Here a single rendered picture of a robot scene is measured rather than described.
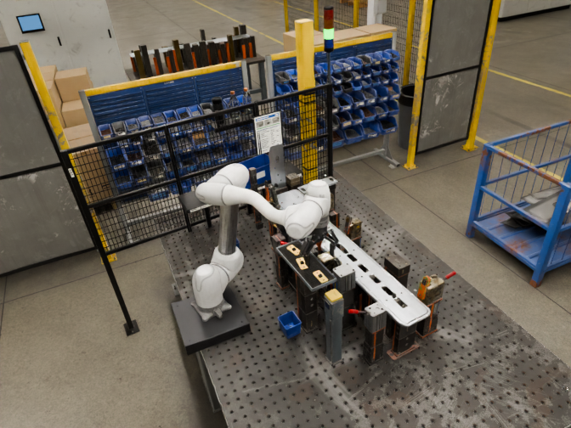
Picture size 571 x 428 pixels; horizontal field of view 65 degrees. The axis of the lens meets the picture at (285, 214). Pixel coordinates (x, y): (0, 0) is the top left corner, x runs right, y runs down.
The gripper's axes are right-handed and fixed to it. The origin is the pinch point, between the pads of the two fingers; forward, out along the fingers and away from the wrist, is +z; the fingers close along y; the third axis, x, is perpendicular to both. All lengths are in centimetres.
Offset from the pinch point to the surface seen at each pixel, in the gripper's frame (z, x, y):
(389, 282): 27.5, -7.4, 37.3
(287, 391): 58, -18, -31
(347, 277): 18.4, -0.7, 15.1
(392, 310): 27.5, -23.7, 26.3
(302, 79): -34, 143, 74
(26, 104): -29, 237, -109
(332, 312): 18.4, -16.7, -3.7
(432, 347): 57, -34, 47
